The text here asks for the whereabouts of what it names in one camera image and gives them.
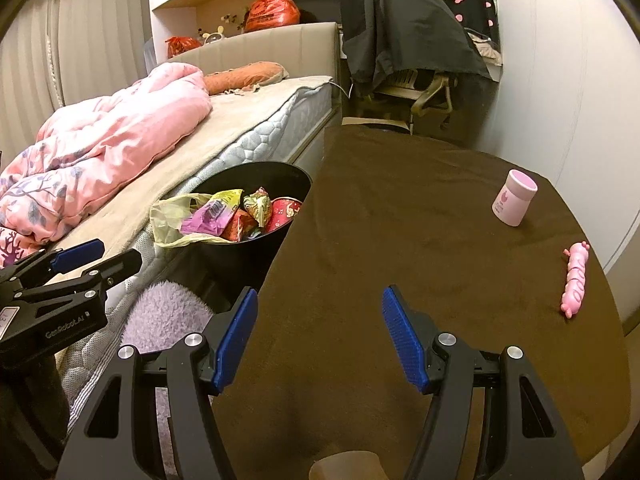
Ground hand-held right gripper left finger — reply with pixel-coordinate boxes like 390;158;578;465
55;286;260;480

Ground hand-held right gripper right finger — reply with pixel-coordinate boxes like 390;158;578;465
381;285;586;480

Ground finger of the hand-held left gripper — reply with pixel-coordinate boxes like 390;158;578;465
0;240;106;289
15;249;143;307

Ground yellow plastic bag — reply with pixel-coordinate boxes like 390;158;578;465
150;192;236;250

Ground black trash bin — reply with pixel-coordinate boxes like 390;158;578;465
189;160;313;293

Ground purple yellow snack packet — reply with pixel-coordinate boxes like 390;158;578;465
180;189;246;236

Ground red black wrapper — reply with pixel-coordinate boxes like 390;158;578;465
220;210;261;242

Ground yellow wafer snack packet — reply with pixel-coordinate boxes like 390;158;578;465
242;187;273;228

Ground red paper cup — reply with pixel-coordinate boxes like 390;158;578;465
262;197;303;233

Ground lilac fluffy cloth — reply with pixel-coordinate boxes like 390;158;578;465
121;281;216;411

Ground pink floral quilt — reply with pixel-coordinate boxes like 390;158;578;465
0;62;213;268

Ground pink white cup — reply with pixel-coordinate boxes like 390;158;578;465
491;169;539;227

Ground pink caterpillar toy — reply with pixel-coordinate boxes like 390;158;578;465
560;241;592;319

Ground bed with beige sheet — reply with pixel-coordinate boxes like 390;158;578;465
45;75;336;426

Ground pale vertical blinds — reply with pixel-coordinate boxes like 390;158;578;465
0;0;153;161

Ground small orange plastic bag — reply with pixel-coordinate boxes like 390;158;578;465
165;36;202;59

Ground orange pillow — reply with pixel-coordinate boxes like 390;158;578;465
202;60;290;97

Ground beige office chair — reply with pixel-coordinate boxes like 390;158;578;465
370;67;461;121

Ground beige padded headboard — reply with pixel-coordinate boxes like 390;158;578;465
167;21;337;78

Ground large orange plastic bag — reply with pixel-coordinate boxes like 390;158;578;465
244;0;302;33

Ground beige cloth pile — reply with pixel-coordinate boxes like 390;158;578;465
470;35;503;66

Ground black jacket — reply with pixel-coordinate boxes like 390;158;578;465
341;0;493;86

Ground black bag with pink spots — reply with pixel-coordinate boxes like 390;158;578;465
444;0;501;43

